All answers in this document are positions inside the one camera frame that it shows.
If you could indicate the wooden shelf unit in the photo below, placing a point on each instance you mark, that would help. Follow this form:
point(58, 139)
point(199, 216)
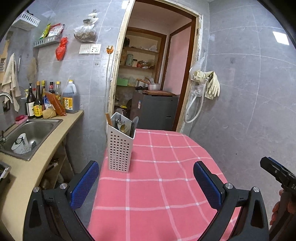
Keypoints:
point(143, 51)

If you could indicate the green box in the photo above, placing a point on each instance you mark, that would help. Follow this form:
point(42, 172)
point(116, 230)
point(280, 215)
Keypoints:
point(122, 82)

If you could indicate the grey metal cabinet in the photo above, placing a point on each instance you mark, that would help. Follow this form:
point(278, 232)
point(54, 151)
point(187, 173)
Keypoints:
point(155, 113)

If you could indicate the person's right hand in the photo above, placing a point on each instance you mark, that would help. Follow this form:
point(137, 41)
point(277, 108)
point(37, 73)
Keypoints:
point(276, 209)

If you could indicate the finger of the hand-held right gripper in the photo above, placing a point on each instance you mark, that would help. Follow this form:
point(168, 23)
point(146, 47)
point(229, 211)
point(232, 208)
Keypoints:
point(275, 172)
point(277, 165)

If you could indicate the clear bag of dried goods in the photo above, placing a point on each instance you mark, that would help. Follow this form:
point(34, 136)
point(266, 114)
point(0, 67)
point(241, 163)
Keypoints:
point(85, 34)

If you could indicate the beige hanging towel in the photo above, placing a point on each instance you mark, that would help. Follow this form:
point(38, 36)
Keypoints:
point(10, 81)

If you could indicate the metal wall shelf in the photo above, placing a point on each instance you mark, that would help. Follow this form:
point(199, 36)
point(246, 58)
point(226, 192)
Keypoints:
point(47, 41)

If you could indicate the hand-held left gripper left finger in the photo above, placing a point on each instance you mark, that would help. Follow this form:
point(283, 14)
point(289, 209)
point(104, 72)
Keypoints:
point(84, 185)

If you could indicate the white wall basket rack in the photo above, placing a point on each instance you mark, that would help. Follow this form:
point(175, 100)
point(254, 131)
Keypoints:
point(26, 21)

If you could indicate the worn door frame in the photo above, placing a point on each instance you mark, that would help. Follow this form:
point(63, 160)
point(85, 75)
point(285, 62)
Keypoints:
point(115, 69)

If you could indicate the red plastic bag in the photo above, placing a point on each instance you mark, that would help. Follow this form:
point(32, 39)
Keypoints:
point(61, 49)

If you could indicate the pink sponge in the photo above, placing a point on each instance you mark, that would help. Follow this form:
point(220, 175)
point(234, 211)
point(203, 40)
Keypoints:
point(21, 118)

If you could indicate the beige kitchen counter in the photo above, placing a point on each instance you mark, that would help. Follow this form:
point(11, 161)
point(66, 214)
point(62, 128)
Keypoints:
point(27, 176)

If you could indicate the white wall socket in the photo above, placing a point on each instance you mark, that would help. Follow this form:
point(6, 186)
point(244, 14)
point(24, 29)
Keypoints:
point(95, 48)

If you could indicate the orange-brown packet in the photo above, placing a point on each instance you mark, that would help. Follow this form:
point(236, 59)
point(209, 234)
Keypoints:
point(55, 103)

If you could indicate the white wall switch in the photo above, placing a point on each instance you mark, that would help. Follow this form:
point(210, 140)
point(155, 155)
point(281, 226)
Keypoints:
point(84, 49)

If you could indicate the dark pump bottle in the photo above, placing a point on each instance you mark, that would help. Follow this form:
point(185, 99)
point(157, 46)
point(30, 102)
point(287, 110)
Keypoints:
point(30, 105)

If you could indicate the green jar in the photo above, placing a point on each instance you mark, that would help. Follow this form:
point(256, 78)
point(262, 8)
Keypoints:
point(130, 59)

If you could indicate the hanging loofah scrubber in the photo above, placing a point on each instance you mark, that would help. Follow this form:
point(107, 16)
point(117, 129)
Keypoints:
point(32, 69)

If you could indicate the yellow-label dark sauce bottle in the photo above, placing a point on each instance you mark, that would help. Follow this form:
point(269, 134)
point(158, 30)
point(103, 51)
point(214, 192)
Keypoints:
point(38, 105)

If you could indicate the metal faucet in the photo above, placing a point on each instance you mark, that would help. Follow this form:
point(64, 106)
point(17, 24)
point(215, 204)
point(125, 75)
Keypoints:
point(7, 95)

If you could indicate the metal pot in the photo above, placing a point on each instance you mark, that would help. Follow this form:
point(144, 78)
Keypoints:
point(154, 86)

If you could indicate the white perforated utensil basket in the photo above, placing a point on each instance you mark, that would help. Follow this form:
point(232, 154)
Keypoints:
point(120, 150)

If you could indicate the green snack packet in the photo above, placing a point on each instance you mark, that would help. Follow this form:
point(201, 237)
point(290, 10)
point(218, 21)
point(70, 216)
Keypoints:
point(45, 32)

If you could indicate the cream rubber glove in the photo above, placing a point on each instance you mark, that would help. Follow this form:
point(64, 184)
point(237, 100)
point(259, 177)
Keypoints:
point(198, 75)
point(214, 87)

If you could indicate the red snack packet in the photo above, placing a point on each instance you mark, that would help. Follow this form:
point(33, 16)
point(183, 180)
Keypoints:
point(56, 29)

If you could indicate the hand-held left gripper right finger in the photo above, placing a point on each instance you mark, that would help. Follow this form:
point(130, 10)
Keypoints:
point(207, 185)

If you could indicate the metal fork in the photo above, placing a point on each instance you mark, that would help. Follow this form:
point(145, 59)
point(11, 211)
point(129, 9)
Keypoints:
point(118, 121)

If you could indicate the pink checkered tablecloth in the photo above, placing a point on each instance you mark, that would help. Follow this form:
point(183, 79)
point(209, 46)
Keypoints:
point(161, 197)

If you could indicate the stainless steel sink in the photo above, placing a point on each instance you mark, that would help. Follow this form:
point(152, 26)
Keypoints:
point(44, 132)

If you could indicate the white cup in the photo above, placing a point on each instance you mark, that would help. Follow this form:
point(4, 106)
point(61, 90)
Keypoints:
point(20, 144)

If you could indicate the large cooking oil jug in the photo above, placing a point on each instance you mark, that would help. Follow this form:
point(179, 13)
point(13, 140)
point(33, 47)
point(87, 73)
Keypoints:
point(70, 98)

